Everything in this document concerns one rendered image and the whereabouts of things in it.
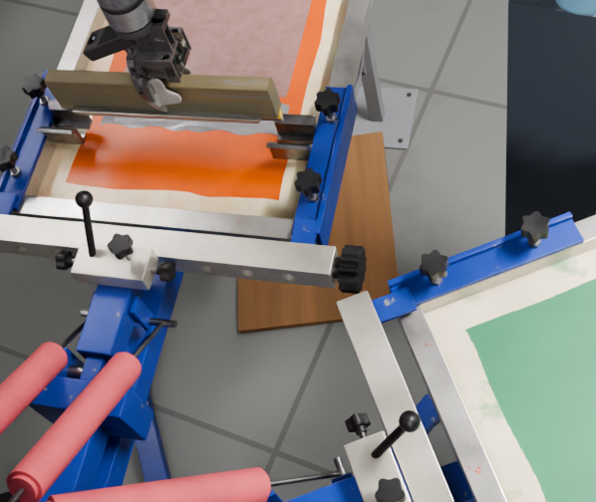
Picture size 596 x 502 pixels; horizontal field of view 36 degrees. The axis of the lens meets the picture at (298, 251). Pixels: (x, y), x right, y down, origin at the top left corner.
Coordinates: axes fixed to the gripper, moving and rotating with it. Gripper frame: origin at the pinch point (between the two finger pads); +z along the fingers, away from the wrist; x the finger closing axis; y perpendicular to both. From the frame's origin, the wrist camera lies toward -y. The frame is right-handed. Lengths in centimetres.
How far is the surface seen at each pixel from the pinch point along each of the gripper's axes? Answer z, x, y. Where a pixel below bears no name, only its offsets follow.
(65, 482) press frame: 7, -65, 1
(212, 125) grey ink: 13.2, 3.6, 4.3
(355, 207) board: 107, 43, 11
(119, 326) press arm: 5.0, -40.3, 2.6
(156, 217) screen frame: 10.0, -18.0, 0.7
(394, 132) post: 108, 70, 17
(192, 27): 13.5, 27.0, -6.0
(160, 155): 13.5, -3.4, -4.0
